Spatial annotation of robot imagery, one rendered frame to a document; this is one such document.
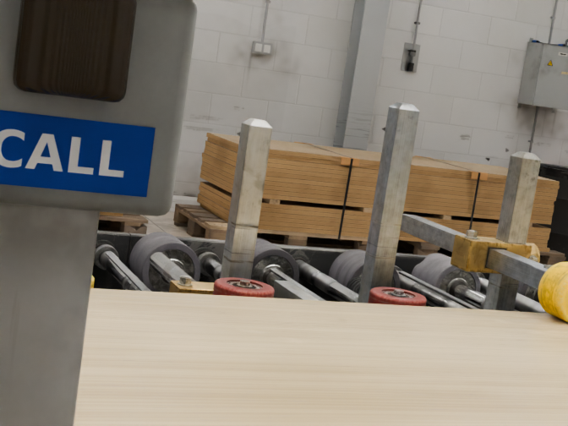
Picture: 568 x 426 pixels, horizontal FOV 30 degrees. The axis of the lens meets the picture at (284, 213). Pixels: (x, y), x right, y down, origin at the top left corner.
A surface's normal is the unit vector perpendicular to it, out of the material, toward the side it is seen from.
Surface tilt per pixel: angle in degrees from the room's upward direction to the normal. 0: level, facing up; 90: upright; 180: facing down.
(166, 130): 90
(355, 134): 90
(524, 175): 90
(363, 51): 90
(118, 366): 0
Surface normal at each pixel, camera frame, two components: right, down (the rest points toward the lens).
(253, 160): 0.36, 0.18
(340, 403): 0.15, -0.98
